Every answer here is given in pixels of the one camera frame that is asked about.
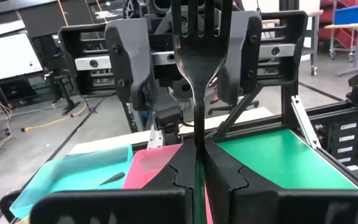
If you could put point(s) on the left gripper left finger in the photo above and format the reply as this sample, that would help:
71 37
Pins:
120 208

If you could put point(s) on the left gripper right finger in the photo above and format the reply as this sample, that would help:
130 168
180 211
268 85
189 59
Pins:
275 208

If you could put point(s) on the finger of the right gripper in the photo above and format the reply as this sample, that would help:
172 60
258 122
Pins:
129 56
244 46

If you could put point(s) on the black metal fork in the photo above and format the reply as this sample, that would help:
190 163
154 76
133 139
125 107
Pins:
113 178
199 71

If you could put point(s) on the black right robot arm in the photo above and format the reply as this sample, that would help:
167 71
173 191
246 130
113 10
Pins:
166 115

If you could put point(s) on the pink plastic bin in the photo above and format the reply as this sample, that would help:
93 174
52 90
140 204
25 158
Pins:
148 165

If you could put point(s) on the teal plastic bin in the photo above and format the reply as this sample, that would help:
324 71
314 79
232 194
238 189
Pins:
73 174

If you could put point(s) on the wooden top metal cart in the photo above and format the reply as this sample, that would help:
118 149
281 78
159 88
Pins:
346 25

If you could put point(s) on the black floor stand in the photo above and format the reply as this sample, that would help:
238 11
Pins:
64 93

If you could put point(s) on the blue storage bin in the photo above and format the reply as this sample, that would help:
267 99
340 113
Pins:
353 14

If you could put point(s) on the black labelled controller box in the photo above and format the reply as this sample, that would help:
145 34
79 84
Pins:
328 146

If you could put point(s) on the white board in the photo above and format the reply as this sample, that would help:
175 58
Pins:
8 56

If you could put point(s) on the silver aluminium bracket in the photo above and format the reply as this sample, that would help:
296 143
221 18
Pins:
304 124
155 140

